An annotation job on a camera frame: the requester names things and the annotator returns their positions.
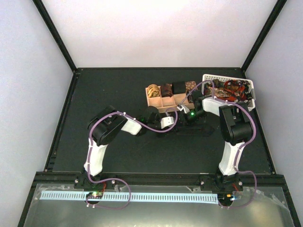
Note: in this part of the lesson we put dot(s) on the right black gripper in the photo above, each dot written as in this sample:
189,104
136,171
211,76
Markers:
185,122

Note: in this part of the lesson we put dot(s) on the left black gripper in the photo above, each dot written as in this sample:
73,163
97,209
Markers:
162,134

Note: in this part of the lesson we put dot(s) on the long black tie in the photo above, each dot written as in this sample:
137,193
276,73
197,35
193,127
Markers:
200,130

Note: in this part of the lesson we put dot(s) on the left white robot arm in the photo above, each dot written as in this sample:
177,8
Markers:
107,124

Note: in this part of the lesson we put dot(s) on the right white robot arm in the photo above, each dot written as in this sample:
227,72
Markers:
237,127

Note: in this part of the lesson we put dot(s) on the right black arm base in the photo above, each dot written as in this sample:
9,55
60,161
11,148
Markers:
220,183

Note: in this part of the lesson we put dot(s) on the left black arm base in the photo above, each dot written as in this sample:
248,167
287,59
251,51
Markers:
82,182

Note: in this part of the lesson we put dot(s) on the pile of patterned ties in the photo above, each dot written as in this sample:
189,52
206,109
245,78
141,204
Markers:
233,90

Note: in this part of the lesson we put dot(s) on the wooden compartment tray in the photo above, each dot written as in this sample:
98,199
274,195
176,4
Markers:
163,103

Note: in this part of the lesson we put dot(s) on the black rolled tie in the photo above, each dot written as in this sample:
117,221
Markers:
178,87

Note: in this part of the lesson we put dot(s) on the brown patterned rolled tie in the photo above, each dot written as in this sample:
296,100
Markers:
190,85

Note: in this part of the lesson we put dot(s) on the dark red rolled tie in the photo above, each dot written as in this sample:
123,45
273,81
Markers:
166,90

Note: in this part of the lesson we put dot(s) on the yellow rolled tie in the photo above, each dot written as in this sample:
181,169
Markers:
153,90

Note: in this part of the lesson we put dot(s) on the white plastic basket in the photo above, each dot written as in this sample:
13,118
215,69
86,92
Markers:
208,87

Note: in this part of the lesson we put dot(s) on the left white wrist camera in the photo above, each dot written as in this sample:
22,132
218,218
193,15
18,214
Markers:
168,121

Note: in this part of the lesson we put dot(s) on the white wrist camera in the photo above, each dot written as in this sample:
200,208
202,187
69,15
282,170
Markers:
168,121
183,108

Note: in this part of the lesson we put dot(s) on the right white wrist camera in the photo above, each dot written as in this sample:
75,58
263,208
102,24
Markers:
183,108

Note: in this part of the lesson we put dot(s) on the light blue slotted cable duct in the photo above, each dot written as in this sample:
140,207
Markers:
132,197

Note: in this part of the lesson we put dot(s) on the black frame post right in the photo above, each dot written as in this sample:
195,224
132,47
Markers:
279,5

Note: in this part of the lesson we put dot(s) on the black frame post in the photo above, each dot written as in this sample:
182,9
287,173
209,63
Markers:
279,5
54,32

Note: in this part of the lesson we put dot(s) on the black frame post left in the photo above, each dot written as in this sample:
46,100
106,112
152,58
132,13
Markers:
54,32

